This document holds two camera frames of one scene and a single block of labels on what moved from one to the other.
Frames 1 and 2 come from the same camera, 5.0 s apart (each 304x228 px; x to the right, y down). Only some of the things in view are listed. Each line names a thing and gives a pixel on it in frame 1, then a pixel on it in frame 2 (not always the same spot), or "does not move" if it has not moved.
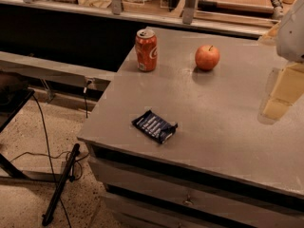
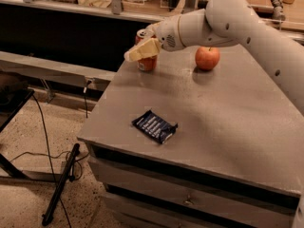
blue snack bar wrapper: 155,125 does not move
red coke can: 146,49 does not move
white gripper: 291,32 → 166,33
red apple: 207,57 does not move
